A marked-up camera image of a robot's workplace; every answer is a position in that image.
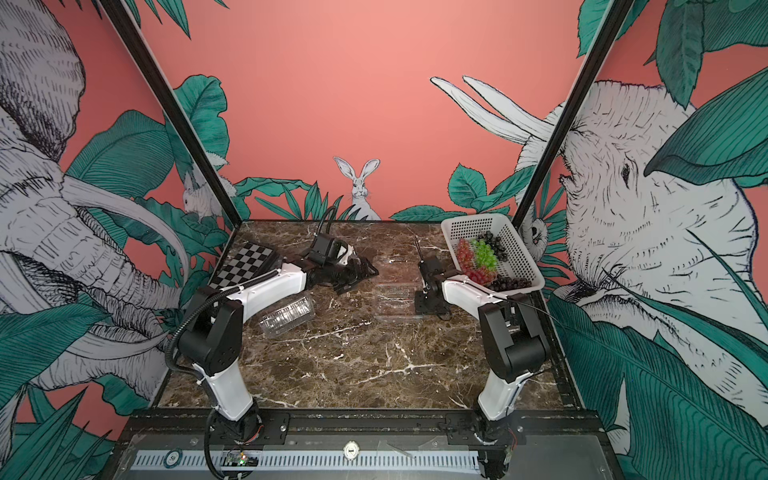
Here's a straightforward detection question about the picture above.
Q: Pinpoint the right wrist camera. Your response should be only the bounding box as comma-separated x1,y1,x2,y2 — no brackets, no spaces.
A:
418,256,444,283

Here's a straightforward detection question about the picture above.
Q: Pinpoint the black white checkerboard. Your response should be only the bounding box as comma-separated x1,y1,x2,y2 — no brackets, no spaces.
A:
209,242,279,290

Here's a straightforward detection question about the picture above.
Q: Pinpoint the black frame post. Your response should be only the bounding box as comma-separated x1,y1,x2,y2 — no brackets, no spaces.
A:
512,0,633,228
99,0,242,229

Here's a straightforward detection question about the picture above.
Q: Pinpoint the red grape bunch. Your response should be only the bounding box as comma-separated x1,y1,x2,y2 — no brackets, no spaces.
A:
466,267,497,286
455,239,476,272

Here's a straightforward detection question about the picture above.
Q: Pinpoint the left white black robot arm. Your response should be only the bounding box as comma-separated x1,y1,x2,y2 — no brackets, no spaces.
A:
165,255,379,445

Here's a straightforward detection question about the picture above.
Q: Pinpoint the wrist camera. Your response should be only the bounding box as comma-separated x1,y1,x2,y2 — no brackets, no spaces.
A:
418,256,444,283
307,233,353,266

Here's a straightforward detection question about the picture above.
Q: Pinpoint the left black frame post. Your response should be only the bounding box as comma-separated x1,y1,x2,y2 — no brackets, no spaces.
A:
99,0,242,229

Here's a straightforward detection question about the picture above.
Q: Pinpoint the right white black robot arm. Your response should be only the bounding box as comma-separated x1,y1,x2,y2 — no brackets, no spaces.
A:
415,271,550,445

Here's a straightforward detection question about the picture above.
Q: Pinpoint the white plastic perforated basket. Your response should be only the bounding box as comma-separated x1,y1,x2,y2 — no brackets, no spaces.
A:
441,213,545,296

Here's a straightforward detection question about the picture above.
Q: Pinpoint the dark purple grape bunch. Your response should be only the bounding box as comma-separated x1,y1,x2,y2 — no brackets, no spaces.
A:
478,231,508,262
489,275,531,292

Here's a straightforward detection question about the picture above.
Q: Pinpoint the clear plastic clamshell container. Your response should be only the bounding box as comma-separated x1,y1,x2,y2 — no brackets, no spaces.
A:
373,283,423,322

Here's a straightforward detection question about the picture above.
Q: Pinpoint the right black frame post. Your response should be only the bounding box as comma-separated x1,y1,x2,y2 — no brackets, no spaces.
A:
512,0,633,228

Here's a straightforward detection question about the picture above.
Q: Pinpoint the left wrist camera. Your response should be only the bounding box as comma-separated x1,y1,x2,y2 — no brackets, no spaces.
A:
307,233,353,266

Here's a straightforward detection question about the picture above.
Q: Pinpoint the green grape bunch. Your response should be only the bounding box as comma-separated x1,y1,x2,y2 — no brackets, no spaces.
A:
470,239,498,271

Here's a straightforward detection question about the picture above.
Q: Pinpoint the white slotted cable duct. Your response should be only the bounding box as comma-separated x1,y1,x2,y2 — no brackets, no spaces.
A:
129,450,480,474

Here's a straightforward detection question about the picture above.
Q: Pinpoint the black front mounting rail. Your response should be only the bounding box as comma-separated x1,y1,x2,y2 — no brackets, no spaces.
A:
113,408,610,452

